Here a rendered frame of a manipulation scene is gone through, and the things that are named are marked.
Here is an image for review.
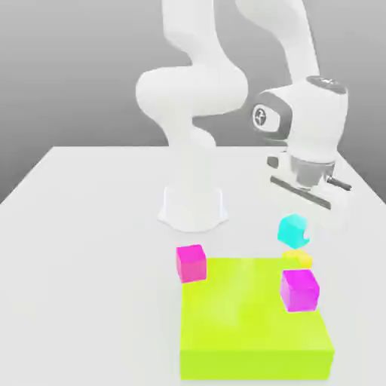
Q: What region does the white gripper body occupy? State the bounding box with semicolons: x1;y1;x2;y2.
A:
269;176;350;234

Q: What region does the small cyan cube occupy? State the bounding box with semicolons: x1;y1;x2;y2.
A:
277;212;311;250

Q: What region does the small yellow cube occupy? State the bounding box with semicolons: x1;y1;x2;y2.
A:
281;249;314;270

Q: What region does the small magenta cube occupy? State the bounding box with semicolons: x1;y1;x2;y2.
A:
279;268;321;314

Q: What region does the small pink cube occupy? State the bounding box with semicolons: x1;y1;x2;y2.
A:
175;244;208;285

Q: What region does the large lime green box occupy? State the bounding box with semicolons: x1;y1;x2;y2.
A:
179;256;336;381

